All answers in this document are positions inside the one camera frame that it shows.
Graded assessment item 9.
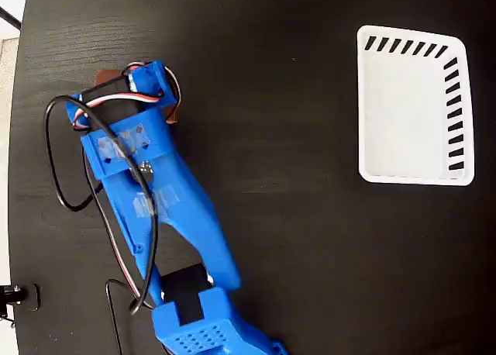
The white plastic basket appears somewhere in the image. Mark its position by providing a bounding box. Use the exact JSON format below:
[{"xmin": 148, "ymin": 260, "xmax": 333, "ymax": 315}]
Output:
[{"xmin": 356, "ymin": 24, "xmax": 476, "ymax": 186}]

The black metal rod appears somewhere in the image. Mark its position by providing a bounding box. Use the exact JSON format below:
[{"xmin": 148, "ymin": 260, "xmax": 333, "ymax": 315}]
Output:
[{"xmin": 0, "ymin": 5, "xmax": 22, "ymax": 29}]

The black table clamp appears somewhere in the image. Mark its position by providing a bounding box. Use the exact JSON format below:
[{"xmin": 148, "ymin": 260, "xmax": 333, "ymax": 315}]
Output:
[{"xmin": 0, "ymin": 282, "xmax": 42, "ymax": 312}]

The red white black servo wire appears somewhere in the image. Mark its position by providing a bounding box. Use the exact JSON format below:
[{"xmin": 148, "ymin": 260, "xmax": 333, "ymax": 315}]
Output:
[{"xmin": 72, "ymin": 61, "xmax": 182, "ymax": 310}]

